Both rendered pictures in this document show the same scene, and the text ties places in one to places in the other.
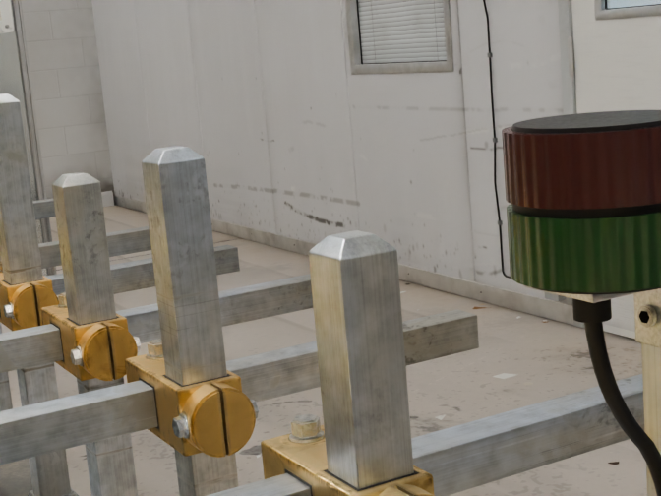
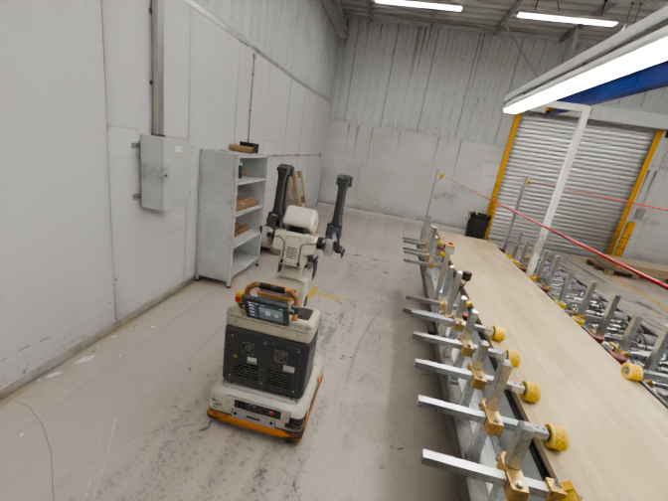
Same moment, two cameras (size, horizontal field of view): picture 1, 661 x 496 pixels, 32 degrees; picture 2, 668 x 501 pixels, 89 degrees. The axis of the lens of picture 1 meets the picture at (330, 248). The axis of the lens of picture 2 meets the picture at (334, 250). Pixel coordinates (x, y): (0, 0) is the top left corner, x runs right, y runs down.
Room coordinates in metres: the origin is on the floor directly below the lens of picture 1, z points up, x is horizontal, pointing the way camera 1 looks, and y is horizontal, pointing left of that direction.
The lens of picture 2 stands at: (2.54, 0.42, 1.82)
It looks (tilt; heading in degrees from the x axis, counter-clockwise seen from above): 17 degrees down; 216
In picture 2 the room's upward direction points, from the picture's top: 9 degrees clockwise
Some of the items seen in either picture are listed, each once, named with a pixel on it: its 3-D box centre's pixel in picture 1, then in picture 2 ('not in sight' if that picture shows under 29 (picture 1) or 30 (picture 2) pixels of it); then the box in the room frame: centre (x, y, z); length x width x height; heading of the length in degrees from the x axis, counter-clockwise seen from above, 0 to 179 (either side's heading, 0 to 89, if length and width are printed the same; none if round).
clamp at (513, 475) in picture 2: not in sight; (511, 476); (1.51, 0.47, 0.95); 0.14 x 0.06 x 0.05; 28
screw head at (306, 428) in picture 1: (306, 427); not in sight; (0.67, 0.02, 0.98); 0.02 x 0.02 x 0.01
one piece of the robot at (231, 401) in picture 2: not in sight; (257, 409); (1.37, -0.80, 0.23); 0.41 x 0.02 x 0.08; 118
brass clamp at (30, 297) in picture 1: (21, 298); (490, 416); (1.29, 0.35, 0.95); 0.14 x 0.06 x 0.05; 28
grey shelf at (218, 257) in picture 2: not in sight; (233, 215); (-0.04, -3.08, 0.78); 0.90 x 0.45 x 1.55; 28
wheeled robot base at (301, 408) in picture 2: not in sight; (272, 383); (1.09, -0.97, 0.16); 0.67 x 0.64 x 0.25; 28
